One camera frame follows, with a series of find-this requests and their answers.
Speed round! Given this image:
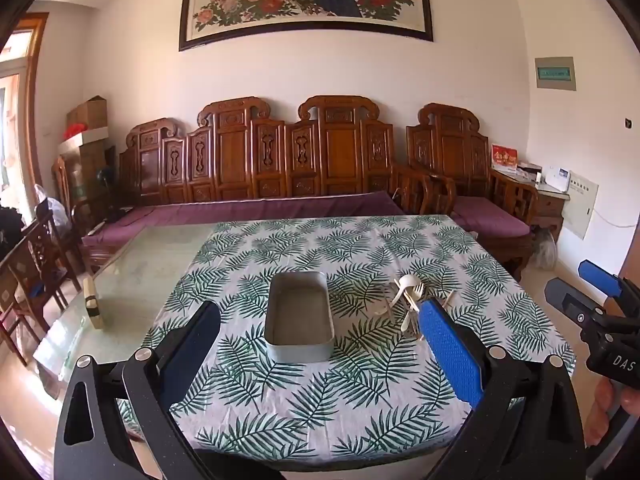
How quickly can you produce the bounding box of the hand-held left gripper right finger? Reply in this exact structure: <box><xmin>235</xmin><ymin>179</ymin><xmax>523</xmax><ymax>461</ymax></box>
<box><xmin>417</xmin><ymin>297</ymin><xmax>587</xmax><ymax>480</ymax></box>

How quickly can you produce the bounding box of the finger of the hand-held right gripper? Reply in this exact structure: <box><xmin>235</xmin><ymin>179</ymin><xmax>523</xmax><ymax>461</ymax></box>
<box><xmin>544</xmin><ymin>276</ymin><xmax>609</xmax><ymax>332</ymax></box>
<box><xmin>578</xmin><ymin>259</ymin><xmax>627</xmax><ymax>302</ymax></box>

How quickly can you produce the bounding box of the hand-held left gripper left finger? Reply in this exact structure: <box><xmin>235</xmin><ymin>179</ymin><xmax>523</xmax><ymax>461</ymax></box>
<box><xmin>52</xmin><ymin>300</ymin><xmax>286</xmax><ymax>480</ymax></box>

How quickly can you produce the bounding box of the grey metal rectangular tray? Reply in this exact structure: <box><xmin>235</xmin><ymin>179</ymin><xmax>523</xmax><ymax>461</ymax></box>
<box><xmin>264</xmin><ymin>271</ymin><xmax>336</xmax><ymax>362</ymax></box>

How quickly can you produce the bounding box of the person's right hand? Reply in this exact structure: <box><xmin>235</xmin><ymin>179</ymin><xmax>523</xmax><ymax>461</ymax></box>
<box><xmin>584</xmin><ymin>376</ymin><xmax>640</xmax><ymax>447</ymax></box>

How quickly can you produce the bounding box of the clear plastic bag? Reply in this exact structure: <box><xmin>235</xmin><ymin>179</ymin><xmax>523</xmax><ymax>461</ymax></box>
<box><xmin>529</xmin><ymin>232</ymin><xmax>557</xmax><ymax>272</ymax></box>

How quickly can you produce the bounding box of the wooden side table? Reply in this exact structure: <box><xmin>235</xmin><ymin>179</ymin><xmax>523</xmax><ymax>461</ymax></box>
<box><xmin>530</xmin><ymin>180</ymin><xmax>571</xmax><ymax>237</ymax></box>

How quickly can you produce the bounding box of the purple armchair cushion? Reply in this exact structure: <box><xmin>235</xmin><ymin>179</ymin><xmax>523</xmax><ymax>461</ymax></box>
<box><xmin>451</xmin><ymin>195</ymin><xmax>532</xmax><ymax>239</ymax></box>

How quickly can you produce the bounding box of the green leaf print tablecloth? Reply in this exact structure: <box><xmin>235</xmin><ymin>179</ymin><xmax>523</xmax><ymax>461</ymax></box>
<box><xmin>117</xmin><ymin>215</ymin><xmax>577</xmax><ymax>472</ymax></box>

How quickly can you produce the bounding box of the long purple sofa cushion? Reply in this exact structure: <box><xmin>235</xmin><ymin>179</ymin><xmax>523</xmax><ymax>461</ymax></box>
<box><xmin>80</xmin><ymin>191</ymin><xmax>407</xmax><ymax>250</ymax></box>

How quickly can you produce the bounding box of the red card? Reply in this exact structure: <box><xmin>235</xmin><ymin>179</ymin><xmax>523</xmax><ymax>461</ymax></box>
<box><xmin>491</xmin><ymin>144</ymin><xmax>519</xmax><ymax>174</ymax></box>

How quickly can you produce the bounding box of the wooden dining chair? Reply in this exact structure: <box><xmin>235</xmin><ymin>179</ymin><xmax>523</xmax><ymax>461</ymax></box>
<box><xmin>0</xmin><ymin>209</ymin><xmax>83</xmax><ymax>367</ymax></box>

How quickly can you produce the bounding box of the black desk fan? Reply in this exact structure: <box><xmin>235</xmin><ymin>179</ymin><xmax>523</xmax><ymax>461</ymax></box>
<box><xmin>96</xmin><ymin>167</ymin><xmax>120</xmax><ymax>222</ymax></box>

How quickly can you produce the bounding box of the long carved wooden sofa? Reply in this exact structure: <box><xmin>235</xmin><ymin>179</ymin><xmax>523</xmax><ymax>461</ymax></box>
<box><xmin>117</xmin><ymin>95</ymin><xmax>437</xmax><ymax>261</ymax></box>

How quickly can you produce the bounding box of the brown cardboard box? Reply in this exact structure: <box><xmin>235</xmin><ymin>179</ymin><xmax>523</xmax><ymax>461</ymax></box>
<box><xmin>66</xmin><ymin>96</ymin><xmax>109</xmax><ymax>134</ymax></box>

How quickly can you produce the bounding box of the white electrical wall box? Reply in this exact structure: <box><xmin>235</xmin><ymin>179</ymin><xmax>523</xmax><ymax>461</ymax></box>
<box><xmin>562</xmin><ymin>172</ymin><xmax>600</xmax><ymax>242</ymax></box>

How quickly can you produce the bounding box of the beige block with black strap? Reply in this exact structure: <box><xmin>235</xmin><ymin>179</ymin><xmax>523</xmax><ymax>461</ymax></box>
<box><xmin>82</xmin><ymin>276</ymin><xmax>107</xmax><ymax>331</ymax></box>

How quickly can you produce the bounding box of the green wall panel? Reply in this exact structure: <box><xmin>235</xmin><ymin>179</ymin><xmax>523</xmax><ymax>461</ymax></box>
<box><xmin>534</xmin><ymin>56</ymin><xmax>577</xmax><ymax>92</ymax></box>

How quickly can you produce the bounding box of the wooden door frame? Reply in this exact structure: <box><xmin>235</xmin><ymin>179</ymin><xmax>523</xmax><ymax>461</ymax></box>
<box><xmin>0</xmin><ymin>12</ymin><xmax>51</xmax><ymax>197</ymax></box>

